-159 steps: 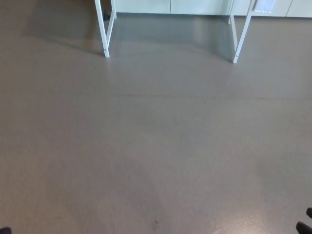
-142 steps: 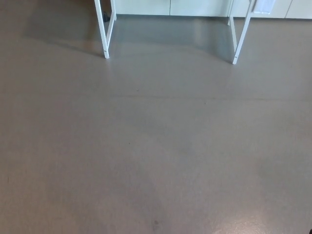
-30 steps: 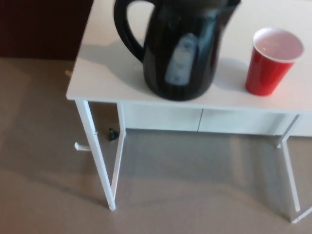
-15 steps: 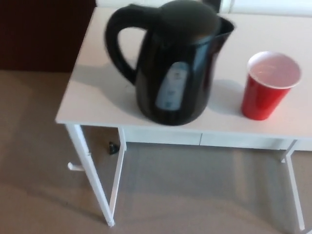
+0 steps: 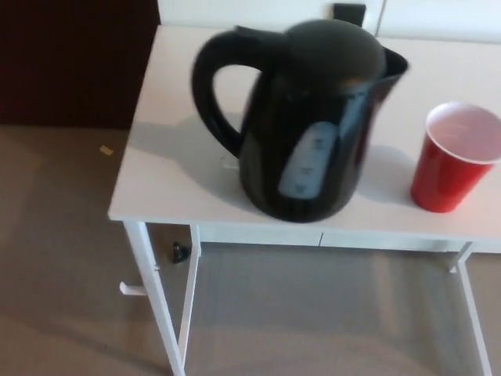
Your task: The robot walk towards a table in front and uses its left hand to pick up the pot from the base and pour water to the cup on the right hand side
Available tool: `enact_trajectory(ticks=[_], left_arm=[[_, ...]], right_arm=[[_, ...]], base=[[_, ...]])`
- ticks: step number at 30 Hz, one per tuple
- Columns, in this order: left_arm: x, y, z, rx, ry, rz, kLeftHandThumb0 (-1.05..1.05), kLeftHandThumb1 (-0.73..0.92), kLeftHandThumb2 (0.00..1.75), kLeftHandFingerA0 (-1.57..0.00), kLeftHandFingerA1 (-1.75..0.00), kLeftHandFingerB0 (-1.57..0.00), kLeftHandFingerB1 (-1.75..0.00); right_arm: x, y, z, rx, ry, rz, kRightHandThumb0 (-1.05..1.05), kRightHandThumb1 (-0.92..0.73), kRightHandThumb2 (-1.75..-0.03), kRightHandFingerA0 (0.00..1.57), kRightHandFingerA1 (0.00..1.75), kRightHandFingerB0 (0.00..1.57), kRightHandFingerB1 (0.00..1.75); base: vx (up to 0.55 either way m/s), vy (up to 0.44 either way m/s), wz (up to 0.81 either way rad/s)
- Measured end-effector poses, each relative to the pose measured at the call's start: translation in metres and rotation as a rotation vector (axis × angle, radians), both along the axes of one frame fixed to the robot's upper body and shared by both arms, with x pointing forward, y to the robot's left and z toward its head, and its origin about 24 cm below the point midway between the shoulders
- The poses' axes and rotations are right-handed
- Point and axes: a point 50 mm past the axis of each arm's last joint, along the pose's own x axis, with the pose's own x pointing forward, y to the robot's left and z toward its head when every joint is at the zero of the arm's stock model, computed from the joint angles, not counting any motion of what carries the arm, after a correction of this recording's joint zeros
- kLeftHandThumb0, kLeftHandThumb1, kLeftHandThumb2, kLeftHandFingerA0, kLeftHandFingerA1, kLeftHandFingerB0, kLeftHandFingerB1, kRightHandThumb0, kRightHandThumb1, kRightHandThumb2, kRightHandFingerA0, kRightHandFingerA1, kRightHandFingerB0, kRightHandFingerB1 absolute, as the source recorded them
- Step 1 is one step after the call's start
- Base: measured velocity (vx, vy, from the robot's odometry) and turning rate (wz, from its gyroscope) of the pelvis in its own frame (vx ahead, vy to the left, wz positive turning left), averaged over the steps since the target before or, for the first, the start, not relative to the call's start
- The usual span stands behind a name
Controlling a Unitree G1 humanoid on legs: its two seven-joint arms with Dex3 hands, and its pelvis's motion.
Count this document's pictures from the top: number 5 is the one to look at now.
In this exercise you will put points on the black electric kettle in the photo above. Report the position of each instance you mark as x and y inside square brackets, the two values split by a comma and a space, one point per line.
[305, 117]

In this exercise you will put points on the red plastic cup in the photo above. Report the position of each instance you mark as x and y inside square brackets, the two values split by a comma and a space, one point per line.
[442, 176]

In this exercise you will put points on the white table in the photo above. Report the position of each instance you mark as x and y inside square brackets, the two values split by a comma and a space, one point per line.
[176, 176]

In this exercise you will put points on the black doorstop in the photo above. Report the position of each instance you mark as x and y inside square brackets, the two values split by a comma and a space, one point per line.
[178, 254]

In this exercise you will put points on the yellow paper scrap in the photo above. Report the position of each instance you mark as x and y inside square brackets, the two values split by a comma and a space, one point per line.
[106, 150]

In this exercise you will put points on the white hook on table leg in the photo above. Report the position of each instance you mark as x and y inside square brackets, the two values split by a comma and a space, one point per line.
[131, 290]

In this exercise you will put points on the white cabinet fronts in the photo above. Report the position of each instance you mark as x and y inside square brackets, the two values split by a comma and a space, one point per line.
[235, 11]

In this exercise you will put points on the dark red panel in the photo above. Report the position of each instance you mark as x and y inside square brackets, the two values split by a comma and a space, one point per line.
[78, 58]

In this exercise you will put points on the black rectangular wall plate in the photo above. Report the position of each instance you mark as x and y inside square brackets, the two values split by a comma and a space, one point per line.
[348, 13]

